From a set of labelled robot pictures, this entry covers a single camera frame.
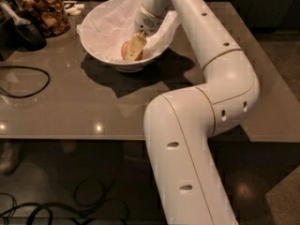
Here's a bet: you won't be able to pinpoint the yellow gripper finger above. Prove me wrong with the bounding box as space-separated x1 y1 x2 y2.
126 32 147 61

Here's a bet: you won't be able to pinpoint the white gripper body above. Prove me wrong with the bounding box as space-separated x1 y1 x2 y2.
134 5 163 37

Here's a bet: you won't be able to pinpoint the red yellow apple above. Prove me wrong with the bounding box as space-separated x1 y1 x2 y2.
121 40 143 61

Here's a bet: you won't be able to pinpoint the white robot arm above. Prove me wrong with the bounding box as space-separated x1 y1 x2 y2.
134 0 260 225

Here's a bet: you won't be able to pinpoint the white bowl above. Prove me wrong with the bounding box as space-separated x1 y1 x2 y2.
79 0 177 73

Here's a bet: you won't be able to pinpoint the small white items behind bowl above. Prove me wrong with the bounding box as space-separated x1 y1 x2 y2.
65 4 84 16

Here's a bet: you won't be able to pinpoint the white paper liner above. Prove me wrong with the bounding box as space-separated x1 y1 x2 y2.
76 0 182 63

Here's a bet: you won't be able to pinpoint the glass jar of dried chips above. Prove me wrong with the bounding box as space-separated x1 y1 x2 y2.
15 0 69 38

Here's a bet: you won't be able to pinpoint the black scoop with grey handle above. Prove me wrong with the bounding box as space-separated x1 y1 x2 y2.
0 0 46 52

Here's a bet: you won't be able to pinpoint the black cable on table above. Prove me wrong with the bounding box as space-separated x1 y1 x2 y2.
0 66 52 99

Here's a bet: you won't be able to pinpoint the black cables on floor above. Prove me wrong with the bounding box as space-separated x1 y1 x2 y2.
0 175 129 225

